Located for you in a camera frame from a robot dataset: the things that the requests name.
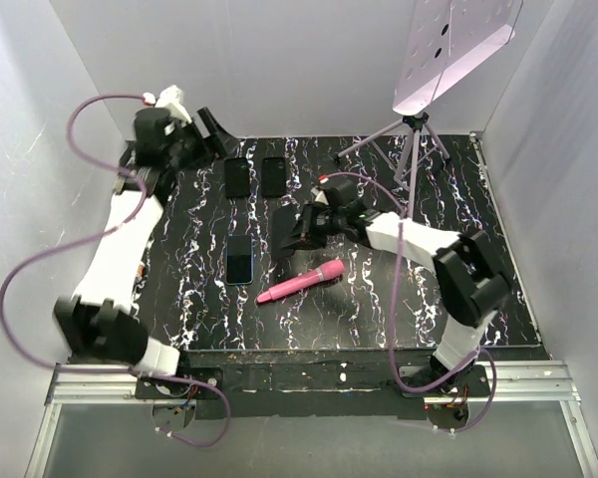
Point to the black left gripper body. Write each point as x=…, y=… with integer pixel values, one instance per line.
x=199, y=150

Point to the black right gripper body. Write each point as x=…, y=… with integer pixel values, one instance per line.
x=317, y=225

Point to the blue smartphone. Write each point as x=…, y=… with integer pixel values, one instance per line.
x=239, y=260

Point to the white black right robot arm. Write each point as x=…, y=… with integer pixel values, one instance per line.
x=471, y=277

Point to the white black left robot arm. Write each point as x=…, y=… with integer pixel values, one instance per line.
x=97, y=321

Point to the pink cylindrical tool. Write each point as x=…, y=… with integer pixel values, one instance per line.
x=326, y=272

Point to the lilac tripod stand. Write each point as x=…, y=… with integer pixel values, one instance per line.
x=406, y=168

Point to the lilac perforated board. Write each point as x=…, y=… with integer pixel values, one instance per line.
x=448, y=40

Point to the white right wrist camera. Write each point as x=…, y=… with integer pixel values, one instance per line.
x=319, y=193

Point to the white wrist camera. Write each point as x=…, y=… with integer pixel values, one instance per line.
x=319, y=193
x=171, y=99

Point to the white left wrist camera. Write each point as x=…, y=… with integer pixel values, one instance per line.
x=171, y=99

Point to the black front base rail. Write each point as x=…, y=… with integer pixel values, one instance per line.
x=305, y=383

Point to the aluminium frame rail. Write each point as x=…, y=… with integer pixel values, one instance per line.
x=521, y=380

